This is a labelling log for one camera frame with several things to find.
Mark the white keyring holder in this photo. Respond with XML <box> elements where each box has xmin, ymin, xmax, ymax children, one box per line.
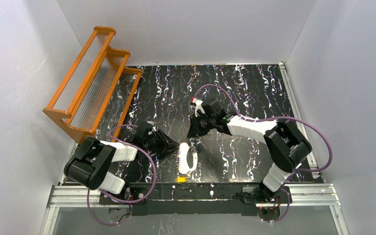
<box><xmin>177</xmin><ymin>142</ymin><xmax>198</xmax><ymax>175</ymax></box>

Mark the yellow tagged key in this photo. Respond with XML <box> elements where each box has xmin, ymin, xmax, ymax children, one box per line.
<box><xmin>175</xmin><ymin>177</ymin><xmax>187</xmax><ymax>184</ymax></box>

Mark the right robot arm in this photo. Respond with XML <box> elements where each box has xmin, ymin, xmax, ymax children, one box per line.
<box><xmin>187</xmin><ymin>98</ymin><xmax>312</xmax><ymax>200</ymax></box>

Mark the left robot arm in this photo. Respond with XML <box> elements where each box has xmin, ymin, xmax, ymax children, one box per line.
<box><xmin>64</xmin><ymin>122</ymin><xmax>179</xmax><ymax>195</ymax></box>

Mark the orange wooden rack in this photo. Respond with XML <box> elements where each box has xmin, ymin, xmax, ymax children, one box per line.
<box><xmin>43</xmin><ymin>26</ymin><xmax>142</xmax><ymax>143</ymax></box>

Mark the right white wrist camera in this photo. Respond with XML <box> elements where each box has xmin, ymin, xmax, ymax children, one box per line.
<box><xmin>191</xmin><ymin>97</ymin><xmax>205</xmax><ymax>117</ymax></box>

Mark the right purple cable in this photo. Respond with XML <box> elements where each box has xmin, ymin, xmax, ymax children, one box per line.
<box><xmin>190</xmin><ymin>84</ymin><xmax>333</xmax><ymax>223</ymax></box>

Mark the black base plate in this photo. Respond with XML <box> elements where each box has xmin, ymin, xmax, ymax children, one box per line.
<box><xmin>99</xmin><ymin>183</ymin><xmax>287</xmax><ymax>216</ymax></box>

